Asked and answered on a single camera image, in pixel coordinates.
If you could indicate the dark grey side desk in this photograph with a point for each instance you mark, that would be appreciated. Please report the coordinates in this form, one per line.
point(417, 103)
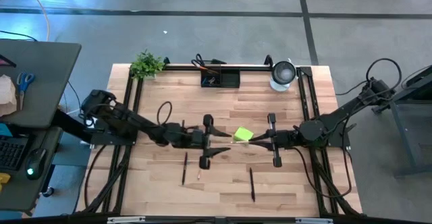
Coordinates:
point(50, 82)

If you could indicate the beige crumpled paper bag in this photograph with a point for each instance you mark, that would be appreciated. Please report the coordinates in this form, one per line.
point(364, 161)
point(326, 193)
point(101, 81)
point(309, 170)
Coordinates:
point(6, 96)

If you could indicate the black caster wheel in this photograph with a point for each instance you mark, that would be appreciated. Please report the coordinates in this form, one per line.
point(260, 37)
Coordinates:
point(48, 192)

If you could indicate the black aluminium table frame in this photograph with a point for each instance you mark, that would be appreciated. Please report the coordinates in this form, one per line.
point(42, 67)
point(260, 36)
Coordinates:
point(253, 68)

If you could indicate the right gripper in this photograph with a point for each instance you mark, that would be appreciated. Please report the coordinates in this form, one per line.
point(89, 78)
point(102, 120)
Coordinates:
point(287, 138)

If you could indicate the tan pencil green striped ferrule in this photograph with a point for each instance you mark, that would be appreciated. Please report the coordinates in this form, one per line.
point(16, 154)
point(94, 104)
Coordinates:
point(240, 142)

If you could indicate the black computer mouse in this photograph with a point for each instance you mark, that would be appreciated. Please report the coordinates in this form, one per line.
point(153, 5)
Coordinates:
point(37, 161)

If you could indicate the black keyboard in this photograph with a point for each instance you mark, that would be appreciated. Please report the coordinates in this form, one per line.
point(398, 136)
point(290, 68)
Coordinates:
point(11, 153)

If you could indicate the green sticky note pad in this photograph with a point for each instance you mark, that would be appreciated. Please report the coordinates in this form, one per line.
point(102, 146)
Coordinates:
point(243, 134)

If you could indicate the small yellow object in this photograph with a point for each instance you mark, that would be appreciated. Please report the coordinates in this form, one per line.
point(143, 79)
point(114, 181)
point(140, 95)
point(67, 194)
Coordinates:
point(4, 180)

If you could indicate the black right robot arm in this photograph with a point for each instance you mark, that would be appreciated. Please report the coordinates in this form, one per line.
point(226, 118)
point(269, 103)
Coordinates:
point(344, 111)

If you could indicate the red and black object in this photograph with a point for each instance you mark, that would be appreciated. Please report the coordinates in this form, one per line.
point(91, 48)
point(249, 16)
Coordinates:
point(5, 62)

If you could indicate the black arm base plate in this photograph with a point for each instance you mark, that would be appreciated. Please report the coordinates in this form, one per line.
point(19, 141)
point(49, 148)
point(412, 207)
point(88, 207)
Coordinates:
point(101, 139)
point(337, 139)

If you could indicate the grey metal stand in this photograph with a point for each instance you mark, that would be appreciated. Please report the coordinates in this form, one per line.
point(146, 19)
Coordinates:
point(403, 136)

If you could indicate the black table camera mount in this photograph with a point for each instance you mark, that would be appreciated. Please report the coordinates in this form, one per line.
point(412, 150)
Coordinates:
point(221, 220)

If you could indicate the grey metal bracket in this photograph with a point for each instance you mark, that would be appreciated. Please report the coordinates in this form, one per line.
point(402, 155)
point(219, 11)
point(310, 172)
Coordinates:
point(314, 221)
point(126, 220)

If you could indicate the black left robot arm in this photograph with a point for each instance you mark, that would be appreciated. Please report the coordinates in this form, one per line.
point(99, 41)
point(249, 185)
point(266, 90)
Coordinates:
point(128, 119)

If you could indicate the black mesh desk organizer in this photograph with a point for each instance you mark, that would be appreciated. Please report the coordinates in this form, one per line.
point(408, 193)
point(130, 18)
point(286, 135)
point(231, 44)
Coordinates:
point(231, 79)

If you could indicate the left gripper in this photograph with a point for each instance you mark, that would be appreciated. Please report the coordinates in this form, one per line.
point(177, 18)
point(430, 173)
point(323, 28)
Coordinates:
point(189, 138)

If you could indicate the black computer desk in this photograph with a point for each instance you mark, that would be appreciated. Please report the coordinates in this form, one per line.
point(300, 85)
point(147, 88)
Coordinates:
point(20, 197)

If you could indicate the green plant in white pot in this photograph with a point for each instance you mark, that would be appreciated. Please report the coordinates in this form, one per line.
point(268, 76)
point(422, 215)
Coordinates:
point(146, 65)

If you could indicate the black pen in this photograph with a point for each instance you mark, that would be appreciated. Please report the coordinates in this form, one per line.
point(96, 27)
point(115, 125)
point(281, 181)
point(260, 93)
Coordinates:
point(252, 185)
point(184, 168)

